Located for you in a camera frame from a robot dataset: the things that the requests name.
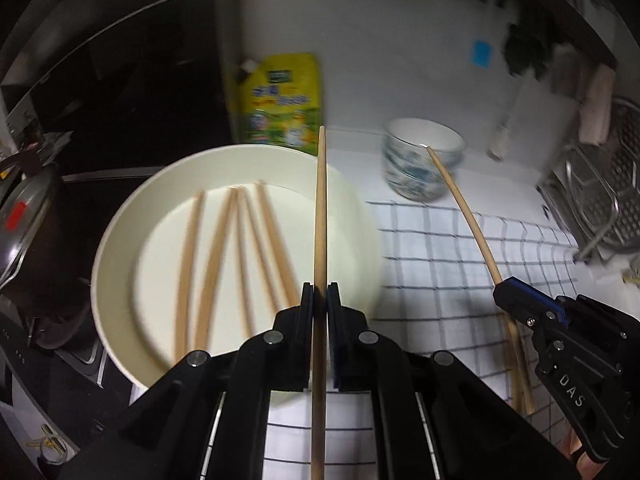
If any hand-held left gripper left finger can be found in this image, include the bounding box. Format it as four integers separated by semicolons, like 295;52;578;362
55;282;316;480

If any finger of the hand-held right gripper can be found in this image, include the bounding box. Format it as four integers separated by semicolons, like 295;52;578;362
501;277;569;321
493;283;556;331

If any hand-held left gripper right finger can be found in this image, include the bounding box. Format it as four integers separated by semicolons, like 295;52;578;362
326;282;576;480

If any wooden chopstick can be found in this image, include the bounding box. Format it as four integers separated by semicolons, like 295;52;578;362
234;189;257;337
192;187;239;352
507;320;536;416
174;189;207;362
309;125;329;480
254;181;302;307
425;145;524;414

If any white round plate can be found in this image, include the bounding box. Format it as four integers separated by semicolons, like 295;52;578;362
90;143;384;394

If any person's right hand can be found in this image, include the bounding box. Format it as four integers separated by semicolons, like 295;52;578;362
566;430;601;478

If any white black-checked cloth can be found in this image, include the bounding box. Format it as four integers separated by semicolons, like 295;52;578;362
264;198;587;480

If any steel dish rack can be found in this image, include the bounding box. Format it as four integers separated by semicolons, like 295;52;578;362
537;97;640;267

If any blue floral ceramic bowl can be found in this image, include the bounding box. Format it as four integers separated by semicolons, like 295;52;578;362
382;152;464;183
383;117;467;162
386;172;453;202

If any perforated steel steamer plate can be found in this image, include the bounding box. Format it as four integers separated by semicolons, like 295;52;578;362
602;100;640;247

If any white dish brush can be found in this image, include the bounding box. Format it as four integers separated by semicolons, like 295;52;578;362
487;79;532;162

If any pink hanging cloth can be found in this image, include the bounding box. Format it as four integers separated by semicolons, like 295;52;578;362
579;66;614;144

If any yellow refill pouch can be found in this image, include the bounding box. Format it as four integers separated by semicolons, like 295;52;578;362
227;52;324;156

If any dark hanging scrubber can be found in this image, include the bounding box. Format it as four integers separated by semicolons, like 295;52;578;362
502;22;552;79

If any black cooktop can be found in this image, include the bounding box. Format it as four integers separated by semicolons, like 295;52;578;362
0;80;236;480

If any dark pot with lid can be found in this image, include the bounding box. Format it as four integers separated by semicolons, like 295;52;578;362
0;152;99;352

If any blue wall sticker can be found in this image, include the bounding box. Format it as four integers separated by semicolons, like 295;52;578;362
472;40;494;69

